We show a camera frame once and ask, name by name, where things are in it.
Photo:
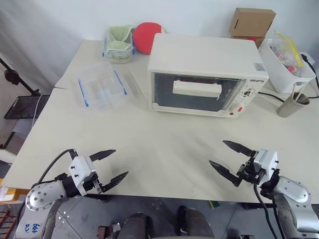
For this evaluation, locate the clear container holding cloth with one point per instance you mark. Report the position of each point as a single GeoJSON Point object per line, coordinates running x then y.
{"type": "Point", "coordinates": [106, 52]}

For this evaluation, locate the dark rounded shape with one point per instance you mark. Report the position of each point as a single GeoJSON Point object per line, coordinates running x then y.
{"type": "Point", "coordinates": [135, 226]}
{"type": "Point", "coordinates": [197, 222]}

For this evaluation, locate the green small object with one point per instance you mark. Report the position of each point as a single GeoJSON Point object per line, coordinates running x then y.
{"type": "Point", "coordinates": [214, 204]}

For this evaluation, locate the red table tennis paddle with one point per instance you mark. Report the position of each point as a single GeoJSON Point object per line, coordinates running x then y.
{"type": "Point", "coordinates": [144, 37]}

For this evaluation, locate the small cardboard box red label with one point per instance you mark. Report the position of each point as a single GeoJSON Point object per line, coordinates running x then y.
{"type": "Point", "coordinates": [249, 39]}

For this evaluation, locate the yellow zip plastic bag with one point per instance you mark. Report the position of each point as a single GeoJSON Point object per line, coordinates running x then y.
{"type": "Point", "coordinates": [292, 46]}

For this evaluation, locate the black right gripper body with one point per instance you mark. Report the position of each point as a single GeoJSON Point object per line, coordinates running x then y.
{"type": "Point", "coordinates": [249, 171]}

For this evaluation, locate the grey cup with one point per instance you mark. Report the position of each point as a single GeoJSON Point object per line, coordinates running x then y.
{"type": "Point", "coordinates": [289, 108]}

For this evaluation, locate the yellow flat object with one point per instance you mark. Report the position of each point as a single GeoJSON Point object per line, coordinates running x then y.
{"type": "Point", "coordinates": [13, 195]}

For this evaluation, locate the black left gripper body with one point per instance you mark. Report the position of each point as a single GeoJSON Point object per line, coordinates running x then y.
{"type": "Point", "coordinates": [92, 183]}

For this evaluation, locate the white toaster oven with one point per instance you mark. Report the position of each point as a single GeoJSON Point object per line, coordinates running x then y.
{"type": "Point", "coordinates": [199, 53]}

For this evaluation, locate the green cloth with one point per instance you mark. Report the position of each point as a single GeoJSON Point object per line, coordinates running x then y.
{"type": "Point", "coordinates": [118, 46]}

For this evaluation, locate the red crate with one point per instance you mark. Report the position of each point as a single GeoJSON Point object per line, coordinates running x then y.
{"type": "Point", "coordinates": [5, 221]}

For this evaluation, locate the wooden sticks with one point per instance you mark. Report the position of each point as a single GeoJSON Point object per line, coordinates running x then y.
{"type": "Point", "coordinates": [302, 90]}

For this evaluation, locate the large brown cardboard box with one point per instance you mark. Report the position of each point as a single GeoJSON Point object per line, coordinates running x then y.
{"type": "Point", "coordinates": [251, 22]}

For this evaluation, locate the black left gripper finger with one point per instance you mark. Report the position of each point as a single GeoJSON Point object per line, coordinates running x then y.
{"type": "Point", "coordinates": [113, 181]}
{"type": "Point", "coordinates": [102, 154]}

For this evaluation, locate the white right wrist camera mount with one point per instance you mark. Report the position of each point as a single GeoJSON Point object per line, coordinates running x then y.
{"type": "Point", "coordinates": [266, 161]}

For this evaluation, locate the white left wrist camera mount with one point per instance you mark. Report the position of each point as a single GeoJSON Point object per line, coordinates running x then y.
{"type": "Point", "coordinates": [81, 170]}

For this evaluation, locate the white plastic bin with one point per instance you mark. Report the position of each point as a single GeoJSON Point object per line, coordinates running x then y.
{"type": "Point", "coordinates": [276, 74]}

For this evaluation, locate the clear plastic lid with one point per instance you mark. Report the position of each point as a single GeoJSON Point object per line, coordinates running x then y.
{"type": "Point", "coordinates": [135, 82]}

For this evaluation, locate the black stand pole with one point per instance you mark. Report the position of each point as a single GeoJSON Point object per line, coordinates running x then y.
{"type": "Point", "coordinates": [15, 77]}

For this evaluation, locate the white power strip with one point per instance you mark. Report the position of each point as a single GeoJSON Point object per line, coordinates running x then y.
{"type": "Point", "coordinates": [310, 57]}

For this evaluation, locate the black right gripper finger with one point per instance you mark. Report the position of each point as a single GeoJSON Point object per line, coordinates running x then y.
{"type": "Point", "coordinates": [239, 147]}
{"type": "Point", "coordinates": [225, 170]}

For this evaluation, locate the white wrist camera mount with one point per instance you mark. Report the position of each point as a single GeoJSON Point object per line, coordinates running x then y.
{"type": "Point", "coordinates": [266, 161]}
{"type": "Point", "coordinates": [81, 170]}

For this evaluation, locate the clear container blue clips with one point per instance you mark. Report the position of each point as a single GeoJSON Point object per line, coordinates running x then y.
{"type": "Point", "coordinates": [101, 85]}

